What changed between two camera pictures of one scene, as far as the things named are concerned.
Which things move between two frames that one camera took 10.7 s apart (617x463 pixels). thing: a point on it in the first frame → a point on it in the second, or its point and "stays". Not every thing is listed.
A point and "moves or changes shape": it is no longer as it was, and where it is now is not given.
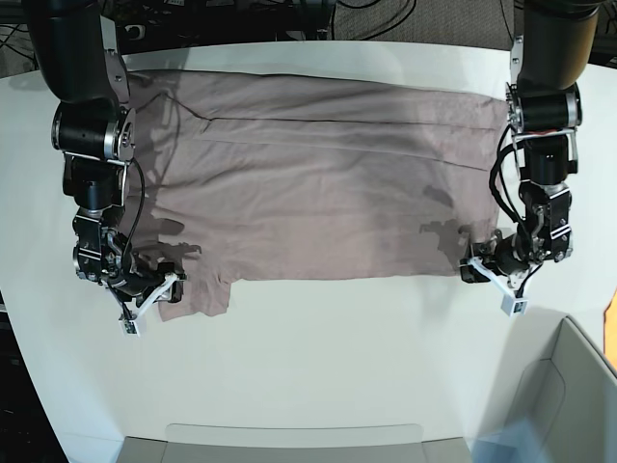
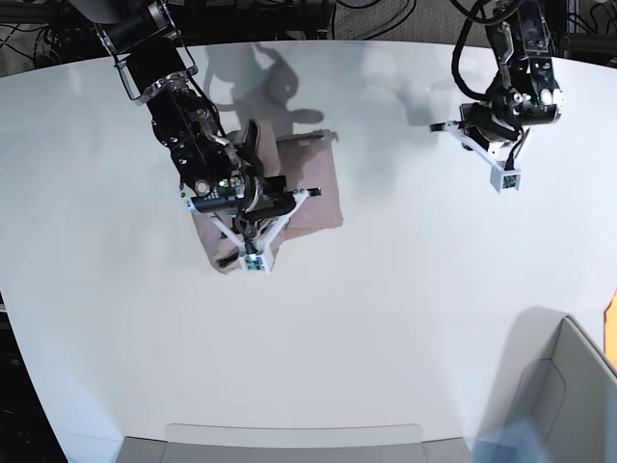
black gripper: (136, 280) → (251, 199)
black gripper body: (509, 255) → (484, 122)
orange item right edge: (610, 330) stays
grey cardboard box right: (573, 395) stays
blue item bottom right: (518, 444) stays
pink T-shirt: (260, 177) moves or changes shape
